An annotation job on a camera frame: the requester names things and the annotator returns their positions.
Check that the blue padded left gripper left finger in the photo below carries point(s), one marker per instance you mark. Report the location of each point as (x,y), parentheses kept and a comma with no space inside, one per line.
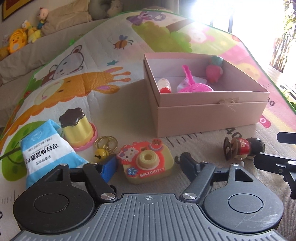
(109,167)

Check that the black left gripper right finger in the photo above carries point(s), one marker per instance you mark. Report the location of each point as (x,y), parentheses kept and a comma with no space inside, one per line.
(189,166)

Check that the hello kitty toy camera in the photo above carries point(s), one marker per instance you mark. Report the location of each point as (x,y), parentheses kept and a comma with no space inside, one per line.
(146,161)

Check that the yellow pudding toy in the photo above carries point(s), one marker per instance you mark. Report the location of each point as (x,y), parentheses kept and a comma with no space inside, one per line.
(77,129)

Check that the small red figurine doll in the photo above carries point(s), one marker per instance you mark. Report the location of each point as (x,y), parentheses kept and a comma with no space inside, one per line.
(241,148)

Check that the blue white cotton pad pack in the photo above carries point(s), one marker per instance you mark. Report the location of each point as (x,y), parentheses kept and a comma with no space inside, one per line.
(43,149)

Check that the pink plastic toy basket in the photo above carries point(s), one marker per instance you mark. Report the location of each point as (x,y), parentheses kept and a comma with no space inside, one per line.
(190,85)

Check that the small white red bottle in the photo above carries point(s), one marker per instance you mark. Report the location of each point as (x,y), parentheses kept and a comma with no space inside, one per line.
(164,85)

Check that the pink cardboard box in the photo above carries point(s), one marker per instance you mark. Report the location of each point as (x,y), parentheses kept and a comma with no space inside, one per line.
(237,99)

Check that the colourful cartoon play mat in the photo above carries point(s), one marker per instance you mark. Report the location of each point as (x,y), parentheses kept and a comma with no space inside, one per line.
(103,73)

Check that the beige sofa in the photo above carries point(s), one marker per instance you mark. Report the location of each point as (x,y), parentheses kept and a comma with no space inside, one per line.
(17,68)

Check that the yellow duck plush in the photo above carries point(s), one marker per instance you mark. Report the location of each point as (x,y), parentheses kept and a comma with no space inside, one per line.
(32,32)

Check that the orange tiger plush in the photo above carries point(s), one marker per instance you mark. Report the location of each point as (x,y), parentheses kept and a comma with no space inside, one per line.
(17,40)

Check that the grey neck pillow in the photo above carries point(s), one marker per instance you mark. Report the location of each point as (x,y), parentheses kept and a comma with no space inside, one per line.
(101,9)

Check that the beige pillow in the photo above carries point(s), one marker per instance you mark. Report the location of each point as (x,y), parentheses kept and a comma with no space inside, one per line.
(66,16)

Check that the small doll plush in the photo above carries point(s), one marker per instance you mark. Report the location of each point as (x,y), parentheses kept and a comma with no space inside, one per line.
(42,15)

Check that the red gold framed picture left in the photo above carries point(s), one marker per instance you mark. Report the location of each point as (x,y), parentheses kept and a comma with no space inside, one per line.
(9,7)

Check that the gold bell keychain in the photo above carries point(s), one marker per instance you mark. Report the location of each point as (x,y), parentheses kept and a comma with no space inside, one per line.
(105,146)

